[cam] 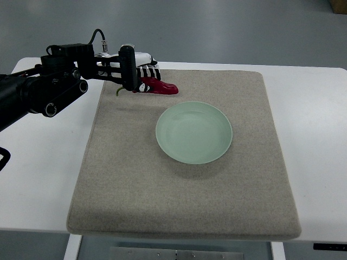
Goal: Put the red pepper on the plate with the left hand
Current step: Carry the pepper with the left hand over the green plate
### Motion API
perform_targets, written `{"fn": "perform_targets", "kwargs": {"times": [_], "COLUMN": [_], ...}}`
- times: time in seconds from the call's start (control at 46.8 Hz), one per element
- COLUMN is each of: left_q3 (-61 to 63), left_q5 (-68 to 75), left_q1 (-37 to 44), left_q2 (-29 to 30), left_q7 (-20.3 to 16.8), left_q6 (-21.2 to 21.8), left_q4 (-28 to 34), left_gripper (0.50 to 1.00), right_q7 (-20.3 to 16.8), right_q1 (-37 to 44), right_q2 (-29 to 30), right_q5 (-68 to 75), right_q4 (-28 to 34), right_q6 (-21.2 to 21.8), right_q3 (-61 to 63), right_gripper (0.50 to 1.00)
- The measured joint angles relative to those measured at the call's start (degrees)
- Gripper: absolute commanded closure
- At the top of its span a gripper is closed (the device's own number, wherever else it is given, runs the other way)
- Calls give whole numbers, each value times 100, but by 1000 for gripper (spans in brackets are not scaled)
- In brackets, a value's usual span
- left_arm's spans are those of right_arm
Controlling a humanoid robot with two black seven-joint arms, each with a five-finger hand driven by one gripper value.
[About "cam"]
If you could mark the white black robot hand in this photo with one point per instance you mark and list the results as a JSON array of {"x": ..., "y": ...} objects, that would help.
[{"x": 139, "y": 70}]

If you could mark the red chili pepper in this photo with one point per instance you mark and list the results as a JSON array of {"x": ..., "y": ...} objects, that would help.
[{"x": 160, "y": 86}]

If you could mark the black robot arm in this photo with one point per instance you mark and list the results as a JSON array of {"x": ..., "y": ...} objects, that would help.
[{"x": 61, "y": 78}]

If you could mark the light green plate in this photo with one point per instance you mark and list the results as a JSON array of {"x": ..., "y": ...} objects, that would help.
[{"x": 194, "y": 133}]

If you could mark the small clear plastic box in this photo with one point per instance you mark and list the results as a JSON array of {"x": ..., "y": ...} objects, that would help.
[{"x": 129, "y": 45}]

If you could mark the white left table leg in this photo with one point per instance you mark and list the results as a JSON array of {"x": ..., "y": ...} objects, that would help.
[{"x": 72, "y": 248}]

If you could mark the white table leg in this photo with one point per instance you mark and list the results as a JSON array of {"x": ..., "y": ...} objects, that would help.
[
  {"x": 72, "y": 248},
  {"x": 278, "y": 252}
]

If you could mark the cardboard box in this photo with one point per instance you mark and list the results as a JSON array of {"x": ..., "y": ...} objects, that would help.
[{"x": 339, "y": 6}]

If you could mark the white right table leg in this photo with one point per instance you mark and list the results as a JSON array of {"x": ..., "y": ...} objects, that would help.
[{"x": 278, "y": 252}]

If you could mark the black table control panel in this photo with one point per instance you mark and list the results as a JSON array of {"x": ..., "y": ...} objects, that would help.
[{"x": 329, "y": 247}]

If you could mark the metal base plate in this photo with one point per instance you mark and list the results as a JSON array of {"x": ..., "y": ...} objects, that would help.
[{"x": 120, "y": 253}]

